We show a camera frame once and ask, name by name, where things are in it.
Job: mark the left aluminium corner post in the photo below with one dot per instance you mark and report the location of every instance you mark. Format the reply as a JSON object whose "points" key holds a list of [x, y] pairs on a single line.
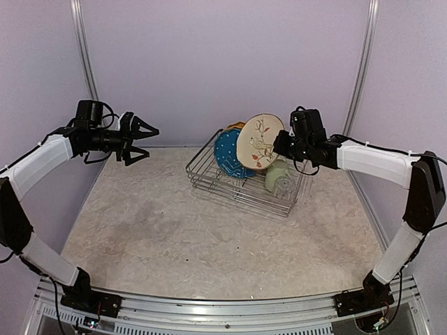
{"points": [[81, 40]]}

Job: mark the aluminium front rail frame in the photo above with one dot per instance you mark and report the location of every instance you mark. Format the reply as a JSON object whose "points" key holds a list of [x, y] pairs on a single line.
{"points": [[146, 314]]}

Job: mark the metal wire dish rack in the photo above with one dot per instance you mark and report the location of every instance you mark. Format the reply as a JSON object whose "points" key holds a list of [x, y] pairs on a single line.
{"points": [[247, 194]]}

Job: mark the cream bird pattern plate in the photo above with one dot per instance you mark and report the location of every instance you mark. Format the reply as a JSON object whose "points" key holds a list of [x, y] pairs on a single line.
{"points": [[254, 147]]}

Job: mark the yellow polka dot plate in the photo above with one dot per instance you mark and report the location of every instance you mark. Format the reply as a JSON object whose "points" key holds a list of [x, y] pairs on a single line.
{"points": [[237, 125]]}

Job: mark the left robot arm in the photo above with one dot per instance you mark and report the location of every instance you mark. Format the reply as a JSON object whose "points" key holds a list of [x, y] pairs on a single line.
{"points": [[84, 134]]}

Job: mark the aluminium corner post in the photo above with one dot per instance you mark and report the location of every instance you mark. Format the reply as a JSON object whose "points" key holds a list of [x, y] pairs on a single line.
{"points": [[81, 40], [366, 49]]}

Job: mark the clear glass cup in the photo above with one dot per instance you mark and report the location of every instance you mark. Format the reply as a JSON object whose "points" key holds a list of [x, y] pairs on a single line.
{"points": [[284, 188]]}

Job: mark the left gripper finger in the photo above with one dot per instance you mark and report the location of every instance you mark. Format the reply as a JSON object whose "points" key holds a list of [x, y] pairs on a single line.
{"points": [[142, 130], [134, 154]]}

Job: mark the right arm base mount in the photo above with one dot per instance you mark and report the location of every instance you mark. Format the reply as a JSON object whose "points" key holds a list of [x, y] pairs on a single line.
{"points": [[359, 301]]}

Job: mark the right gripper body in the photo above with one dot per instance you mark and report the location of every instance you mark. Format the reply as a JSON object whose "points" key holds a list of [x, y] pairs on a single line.
{"points": [[293, 150]]}

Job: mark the blue polka dot plate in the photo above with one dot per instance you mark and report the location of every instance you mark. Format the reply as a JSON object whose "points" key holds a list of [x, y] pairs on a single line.
{"points": [[226, 157]]}

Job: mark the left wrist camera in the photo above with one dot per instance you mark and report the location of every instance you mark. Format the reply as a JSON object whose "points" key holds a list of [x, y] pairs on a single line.
{"points": [[124, 122]]}

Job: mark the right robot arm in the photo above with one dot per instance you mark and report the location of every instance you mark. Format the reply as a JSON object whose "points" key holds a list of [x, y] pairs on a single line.
{"points": [[419, 174]]}

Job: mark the right aluminium corner post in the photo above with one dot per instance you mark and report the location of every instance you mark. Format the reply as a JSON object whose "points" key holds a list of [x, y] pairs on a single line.
{"points": [[366, 49]]}

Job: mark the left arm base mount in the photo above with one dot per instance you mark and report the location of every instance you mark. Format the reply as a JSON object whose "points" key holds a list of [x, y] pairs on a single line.
{"points": [[99, 303]]}

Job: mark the pale green mug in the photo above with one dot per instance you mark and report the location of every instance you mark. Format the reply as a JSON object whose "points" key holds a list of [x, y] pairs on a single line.
{"points": [[279, 168]]}

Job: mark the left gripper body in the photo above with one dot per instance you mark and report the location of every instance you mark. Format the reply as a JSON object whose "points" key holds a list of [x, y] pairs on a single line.
{"points": [[117, 142]]}

